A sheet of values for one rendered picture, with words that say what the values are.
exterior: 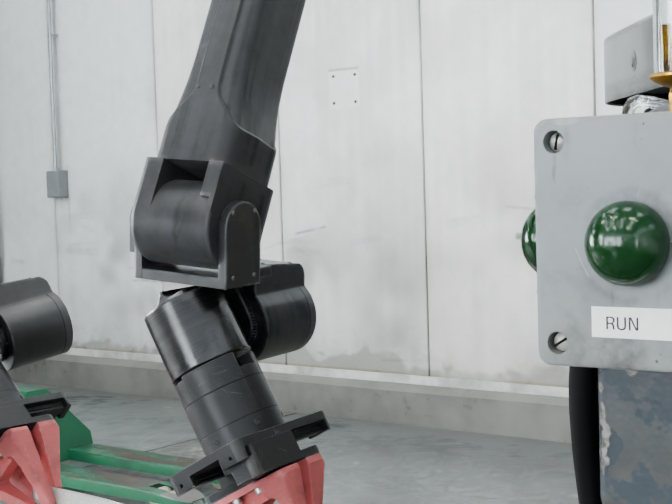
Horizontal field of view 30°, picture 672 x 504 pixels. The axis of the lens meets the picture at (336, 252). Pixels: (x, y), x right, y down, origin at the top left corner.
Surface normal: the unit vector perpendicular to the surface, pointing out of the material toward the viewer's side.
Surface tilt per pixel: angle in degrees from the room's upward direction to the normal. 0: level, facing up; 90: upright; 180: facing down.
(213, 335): 66
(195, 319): 73
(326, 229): 90
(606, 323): 90
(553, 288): 90
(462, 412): 90
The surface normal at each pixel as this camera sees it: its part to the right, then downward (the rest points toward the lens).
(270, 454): 0.73, -0.47
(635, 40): -1.00, 0.04
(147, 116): -0.60, 0.06
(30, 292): 0.52, -0.41
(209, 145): -0.52, -0.29
